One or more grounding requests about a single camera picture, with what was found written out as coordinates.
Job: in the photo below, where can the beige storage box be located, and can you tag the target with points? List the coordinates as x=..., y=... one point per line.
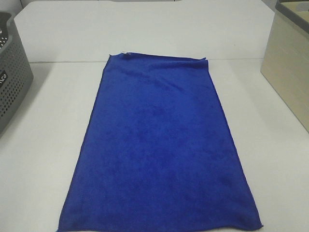
x=286, y=60

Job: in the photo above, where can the grey perforated plastic basket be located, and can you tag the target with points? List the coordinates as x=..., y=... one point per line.
x=16, y=75

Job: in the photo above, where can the blue microfiber towel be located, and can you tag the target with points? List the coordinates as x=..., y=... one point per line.
x=157, y=155

